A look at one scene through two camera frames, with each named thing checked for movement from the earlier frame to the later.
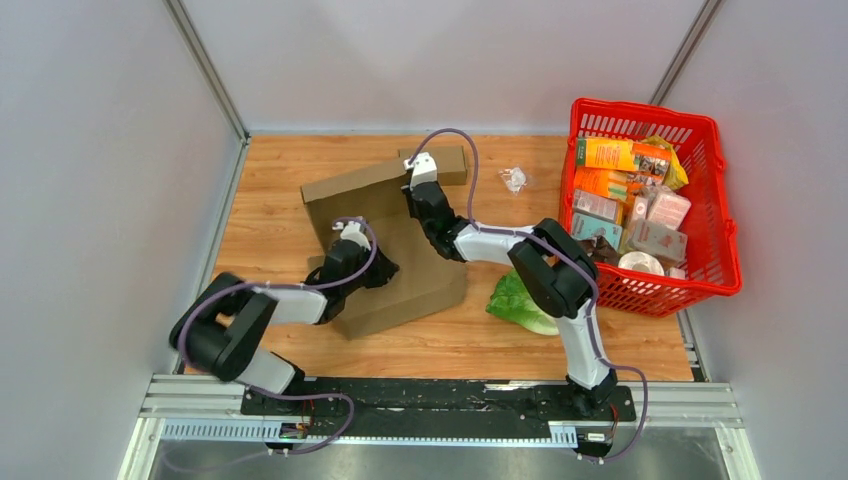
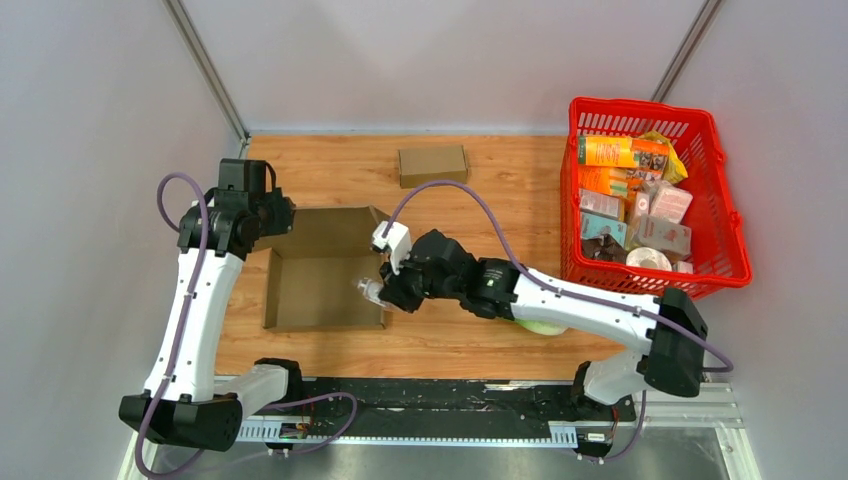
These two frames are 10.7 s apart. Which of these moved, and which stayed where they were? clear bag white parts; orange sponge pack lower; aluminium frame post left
Moved: clear bag white parts
Stayed: aluminium frame post left; orange sponge pack lower
